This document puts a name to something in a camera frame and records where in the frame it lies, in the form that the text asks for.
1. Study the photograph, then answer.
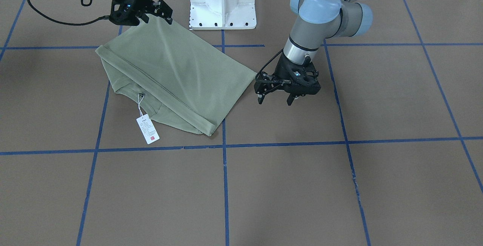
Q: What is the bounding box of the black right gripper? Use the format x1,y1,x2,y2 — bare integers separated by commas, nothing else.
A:
110,0,173,26

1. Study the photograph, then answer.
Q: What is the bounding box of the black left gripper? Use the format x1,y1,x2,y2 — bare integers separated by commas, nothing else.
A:
254,52,321,106

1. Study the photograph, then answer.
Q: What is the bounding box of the sage green long-sleeve shirt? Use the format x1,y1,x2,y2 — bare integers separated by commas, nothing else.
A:
95,15,256,136

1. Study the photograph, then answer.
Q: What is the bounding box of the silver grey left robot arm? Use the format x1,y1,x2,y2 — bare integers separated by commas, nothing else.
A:
254,0,373,105

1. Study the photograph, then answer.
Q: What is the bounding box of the white paper hang tag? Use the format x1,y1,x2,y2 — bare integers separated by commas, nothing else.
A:
136,114,160,145

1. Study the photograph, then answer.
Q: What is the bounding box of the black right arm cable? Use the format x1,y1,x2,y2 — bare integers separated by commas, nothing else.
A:
26,0,112,26

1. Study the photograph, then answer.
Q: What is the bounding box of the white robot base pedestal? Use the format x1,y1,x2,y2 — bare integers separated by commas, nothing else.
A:
189,0,257,31

